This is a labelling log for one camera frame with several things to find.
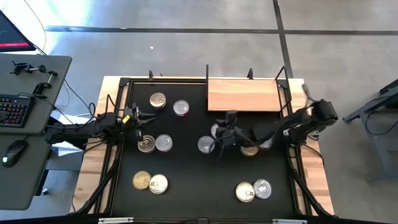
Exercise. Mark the black computer monitor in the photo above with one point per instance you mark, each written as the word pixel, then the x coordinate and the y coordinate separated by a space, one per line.
pixel 12 34

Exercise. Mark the black metal rig frame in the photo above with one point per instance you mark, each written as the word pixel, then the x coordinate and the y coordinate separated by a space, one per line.
pixel 168 81

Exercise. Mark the wooden shelf board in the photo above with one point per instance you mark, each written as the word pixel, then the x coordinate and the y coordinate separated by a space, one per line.
pixel 244 95

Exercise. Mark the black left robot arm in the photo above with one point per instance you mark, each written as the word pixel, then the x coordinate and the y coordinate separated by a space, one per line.
pixel 74 133

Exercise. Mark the black computer mouse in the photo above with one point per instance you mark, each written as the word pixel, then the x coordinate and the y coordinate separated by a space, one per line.
pixel 14 153

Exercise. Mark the black table mat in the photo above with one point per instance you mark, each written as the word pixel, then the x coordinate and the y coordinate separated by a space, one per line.
pixel 186 168

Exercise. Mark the black desk clamp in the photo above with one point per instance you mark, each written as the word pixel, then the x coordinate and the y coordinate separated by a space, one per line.
pixel 29 67
pixel 46 81

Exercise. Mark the white metal bracket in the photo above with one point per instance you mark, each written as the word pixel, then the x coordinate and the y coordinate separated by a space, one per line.
pixel 115 220
pixel 289 221

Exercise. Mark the yellow tag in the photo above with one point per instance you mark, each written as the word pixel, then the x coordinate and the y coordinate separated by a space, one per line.
pixel 126 119

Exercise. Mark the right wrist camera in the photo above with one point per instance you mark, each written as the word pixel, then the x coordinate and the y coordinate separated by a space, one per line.
pixel 231 117

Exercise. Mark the red white blue label can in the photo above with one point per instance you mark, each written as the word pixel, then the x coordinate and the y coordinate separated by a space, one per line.
pixel 157 100
pixel 245 192
pixel 158 183

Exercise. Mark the black metal shelf frame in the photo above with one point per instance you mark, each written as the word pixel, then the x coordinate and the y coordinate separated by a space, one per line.
pixel 207 74

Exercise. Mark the white sheet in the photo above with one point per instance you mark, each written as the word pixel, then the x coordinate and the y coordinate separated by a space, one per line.
pixel 73 149

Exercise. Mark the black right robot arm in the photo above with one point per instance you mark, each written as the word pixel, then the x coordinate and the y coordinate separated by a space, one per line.
pixel 280 124

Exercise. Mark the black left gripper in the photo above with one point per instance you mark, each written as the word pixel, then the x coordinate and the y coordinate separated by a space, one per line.
pixel 133 119

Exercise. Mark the grey desk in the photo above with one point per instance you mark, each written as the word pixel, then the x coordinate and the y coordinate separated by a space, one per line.
pixel 18 186

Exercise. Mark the dark metal stand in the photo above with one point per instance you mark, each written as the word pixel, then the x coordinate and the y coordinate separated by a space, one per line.
pixel 360 113

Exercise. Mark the backlit black keyboard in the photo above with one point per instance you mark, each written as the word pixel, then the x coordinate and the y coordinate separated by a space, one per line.
pixel 14 110

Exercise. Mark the red label can silver lid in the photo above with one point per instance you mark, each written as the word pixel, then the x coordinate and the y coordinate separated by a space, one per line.
pixel 181 107
pixel 214 130
pixel 163 142

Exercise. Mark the green label can silver lid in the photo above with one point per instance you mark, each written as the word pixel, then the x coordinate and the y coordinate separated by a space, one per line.
pixel 266 145
pixel 262 188
pixel 205 144

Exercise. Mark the blue label can gold lid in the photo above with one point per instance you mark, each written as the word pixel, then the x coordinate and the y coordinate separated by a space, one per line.
pixel 146 144
pixel 249 152
pixel 141 180

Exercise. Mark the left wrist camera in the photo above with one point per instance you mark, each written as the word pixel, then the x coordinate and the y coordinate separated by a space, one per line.
pixel 134 107

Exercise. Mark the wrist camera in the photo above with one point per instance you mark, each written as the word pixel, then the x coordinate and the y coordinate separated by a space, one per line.
pixel 231 117
pixel 134 107

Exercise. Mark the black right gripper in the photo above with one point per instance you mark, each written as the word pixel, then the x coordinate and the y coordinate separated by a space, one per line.
pixel 236 137

